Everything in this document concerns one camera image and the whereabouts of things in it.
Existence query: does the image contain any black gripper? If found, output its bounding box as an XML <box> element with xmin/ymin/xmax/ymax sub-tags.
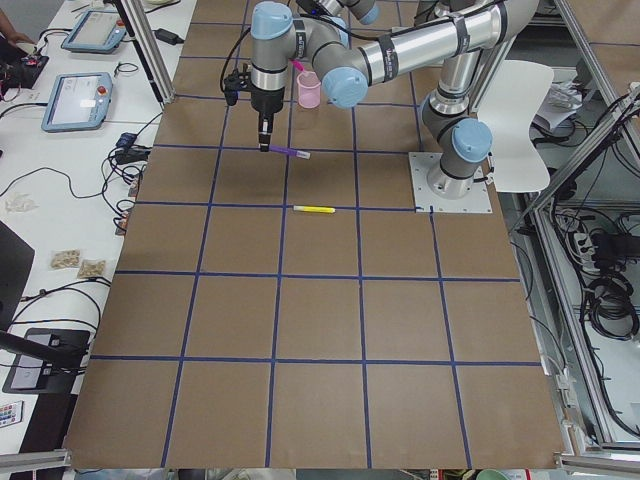
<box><xmin>222</xmin><ymin>63</ymin><xmax>283</xmax><ymax>152</ymax></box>

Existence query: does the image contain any purple pen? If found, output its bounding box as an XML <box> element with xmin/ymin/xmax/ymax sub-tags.
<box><xmin>269</xmin><ymin>145</ymin><xmax>311</xmax><ymax>159</ymax></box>

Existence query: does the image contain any pink pen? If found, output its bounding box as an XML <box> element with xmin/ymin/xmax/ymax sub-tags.
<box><xmin>291</xmin><ymin>60</ymin><xmax>305</xmax><ymax>73</ymax></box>

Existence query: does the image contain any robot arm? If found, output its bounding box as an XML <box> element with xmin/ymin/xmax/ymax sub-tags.
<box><xmin>220</xmin><ymin>1</ymin><xmax>537</xmax><ymax>199</ymax></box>
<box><xmin>296</xmin><ymin>0</ymin><xmax>380</xmax><ymax>25</ymax></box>

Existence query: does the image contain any pink mesh cup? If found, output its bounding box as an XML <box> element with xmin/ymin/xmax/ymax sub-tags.
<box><xmin>296</xmin><ymin>71</ymin><xmax>321</xmax><ymax>109</ymax></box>

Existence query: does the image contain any yellow pen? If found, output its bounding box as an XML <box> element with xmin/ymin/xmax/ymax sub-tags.
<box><xmin>292</xmin><ymin>205</ymin><xmax>336</xmax><ymax>214</ymax></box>

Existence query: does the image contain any black power brick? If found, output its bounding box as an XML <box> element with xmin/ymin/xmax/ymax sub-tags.
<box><xmin>153</xmin><ymin>28</ymin><xmax>184</xmax><ymax>45</ymax></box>

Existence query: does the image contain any lower blue teach pendant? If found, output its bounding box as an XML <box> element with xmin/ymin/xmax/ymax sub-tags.
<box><xmin>41</xmin><ymin>72</ymin><xmax>113</xmax><ymax>133</ymax></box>

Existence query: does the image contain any blue teach pendant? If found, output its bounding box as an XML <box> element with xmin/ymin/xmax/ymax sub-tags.
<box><xmin>61</xmin><ymin>10</ymin><xmax>127</xmax><ymax>54</ymax></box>
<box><xmin>41</xmin><ymin>72</ymin><xmax>113</xmax><ymax>133</ymax></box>

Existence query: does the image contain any upper blue teach pendant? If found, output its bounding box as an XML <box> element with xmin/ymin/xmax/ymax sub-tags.
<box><xmin>61</xmin><ymin>10</ymin><xmax>127</xmax><ymax>54</ymax></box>

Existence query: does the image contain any white plastic chair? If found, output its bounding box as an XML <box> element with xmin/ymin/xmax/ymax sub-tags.
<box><xmin>477</xmin><ymin>60</ymin><xmax>554</xmax><ymax>193</ymax></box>

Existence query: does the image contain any remote control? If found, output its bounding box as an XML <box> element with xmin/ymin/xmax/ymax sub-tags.
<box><xmin>0</xmin><ymin>400</ymin><xmax>24</xmax><ymax>428</ymax></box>

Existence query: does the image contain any black cable bundle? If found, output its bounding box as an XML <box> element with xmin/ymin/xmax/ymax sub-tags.
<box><xmin>64</xmin><ymin>132</ymin><xmax>154</xmax><ymax>236</ymax></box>

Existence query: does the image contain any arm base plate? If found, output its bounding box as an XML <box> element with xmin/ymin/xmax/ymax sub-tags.
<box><xmin>408</xmin><ymin>152</ymin><xmax>492</xmax><ymax>214</ymax></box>

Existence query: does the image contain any black camera stand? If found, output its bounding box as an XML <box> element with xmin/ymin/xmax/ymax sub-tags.
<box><xmin>1</xmin><ymin>328</ymin><xmax>90</xmax><ymax>394</ymax></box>

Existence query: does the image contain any aluminium frame with cables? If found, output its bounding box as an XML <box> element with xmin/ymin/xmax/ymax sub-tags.
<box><xmin>511</xmin><ymin>1</ymin><xmax>639</xmax><ymax>477</ymax></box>

